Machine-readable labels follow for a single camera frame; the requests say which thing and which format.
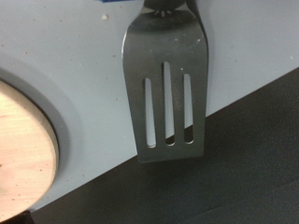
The spatula with blue grip block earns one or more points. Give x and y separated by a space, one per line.
168 40

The round wooden board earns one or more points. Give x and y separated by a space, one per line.
21 155

